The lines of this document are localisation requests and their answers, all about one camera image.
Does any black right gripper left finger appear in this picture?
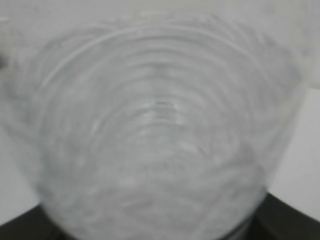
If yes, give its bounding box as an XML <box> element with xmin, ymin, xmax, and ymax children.
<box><xmin>0</xmin><ymin>205</ymin><xmax>67</xmax><ymax>240</ymax></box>

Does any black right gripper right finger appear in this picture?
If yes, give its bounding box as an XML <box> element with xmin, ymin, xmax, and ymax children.
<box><xmin>241</xmin><ymin>194</ymin><xmax>320</xmax><ymax>240</ymax></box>

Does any clear Nongfu Spring water bottle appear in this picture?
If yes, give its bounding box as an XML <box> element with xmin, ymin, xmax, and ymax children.
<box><xmin>1</xmin><ymin>15</ymin><xmax>305</xmax><ymax>240</ymax></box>

